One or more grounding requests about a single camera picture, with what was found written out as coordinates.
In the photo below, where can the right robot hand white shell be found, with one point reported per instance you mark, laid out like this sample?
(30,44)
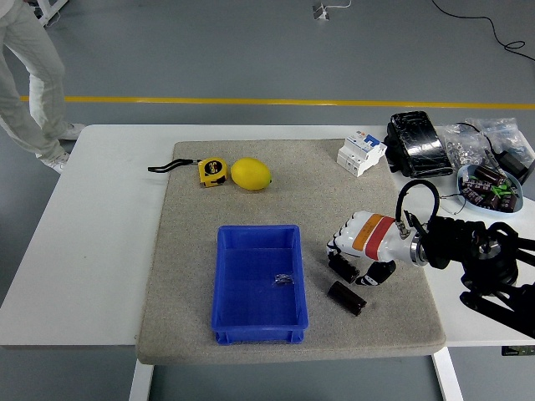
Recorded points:
(380,238)

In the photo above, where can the dark cylindrical battery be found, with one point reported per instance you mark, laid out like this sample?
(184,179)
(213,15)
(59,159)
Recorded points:
(347,269)
(344,296)

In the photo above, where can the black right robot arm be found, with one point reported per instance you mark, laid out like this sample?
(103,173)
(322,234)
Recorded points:
(455,242)

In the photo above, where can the blue plastic box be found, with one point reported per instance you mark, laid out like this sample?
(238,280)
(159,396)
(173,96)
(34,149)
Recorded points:
(259,305)

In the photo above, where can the grey-brown mat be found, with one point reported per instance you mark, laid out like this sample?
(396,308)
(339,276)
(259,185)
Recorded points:
(334,200)

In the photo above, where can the white circuit breaker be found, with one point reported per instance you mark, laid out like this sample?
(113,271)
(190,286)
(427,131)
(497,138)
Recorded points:
(359,152)

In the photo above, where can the black plastic-wrapped device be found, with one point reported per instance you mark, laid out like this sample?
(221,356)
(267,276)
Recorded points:
(418,142)

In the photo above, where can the small metal clip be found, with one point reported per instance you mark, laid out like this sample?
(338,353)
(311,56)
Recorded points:
(283,280)

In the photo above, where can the clear bag of silver nuts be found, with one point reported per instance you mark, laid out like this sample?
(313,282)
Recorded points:
(462,150)

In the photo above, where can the light blue bowl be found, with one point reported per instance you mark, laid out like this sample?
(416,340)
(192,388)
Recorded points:
(507,214)

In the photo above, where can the yellow lemon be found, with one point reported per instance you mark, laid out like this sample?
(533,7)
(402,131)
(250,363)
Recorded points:
(251,174)

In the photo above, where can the large black power adapter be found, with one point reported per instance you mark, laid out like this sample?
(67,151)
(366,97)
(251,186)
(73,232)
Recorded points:
(514,165)

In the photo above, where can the white table leg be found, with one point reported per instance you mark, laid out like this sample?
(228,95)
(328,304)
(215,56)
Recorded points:
(140,382)
(448,376)

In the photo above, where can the clear bag of small screws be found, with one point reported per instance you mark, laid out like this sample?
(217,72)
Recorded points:
(501,129)

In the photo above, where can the black table control panel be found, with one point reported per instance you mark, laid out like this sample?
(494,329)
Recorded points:
(518,351)

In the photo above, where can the yellow tape measure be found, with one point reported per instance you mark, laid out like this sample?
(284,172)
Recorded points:
(213,171)

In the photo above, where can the person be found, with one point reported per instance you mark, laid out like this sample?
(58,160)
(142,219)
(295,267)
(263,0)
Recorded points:
(33,75)

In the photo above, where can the white desk frame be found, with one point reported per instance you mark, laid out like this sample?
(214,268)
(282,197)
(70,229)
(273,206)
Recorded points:
(52,12)

